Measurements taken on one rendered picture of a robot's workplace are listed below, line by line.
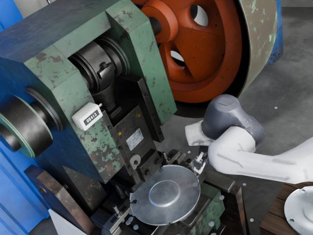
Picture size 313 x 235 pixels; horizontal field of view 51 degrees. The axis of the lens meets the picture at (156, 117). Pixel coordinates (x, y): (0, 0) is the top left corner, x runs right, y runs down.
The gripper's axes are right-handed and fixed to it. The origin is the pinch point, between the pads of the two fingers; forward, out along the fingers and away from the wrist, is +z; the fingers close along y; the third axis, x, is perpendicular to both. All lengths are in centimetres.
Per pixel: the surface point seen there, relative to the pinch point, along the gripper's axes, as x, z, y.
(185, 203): -2.5, 11.6, -10.1
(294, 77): -9, 96, 183
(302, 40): 4, 103, 246
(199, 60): 21.0, -20.5, 26.7
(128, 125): 25.9, -13.4, -9.6
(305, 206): -47, 36, 34
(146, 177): 13.7, 5.0, -13.5
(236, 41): 9.1, -39.6, 22.4
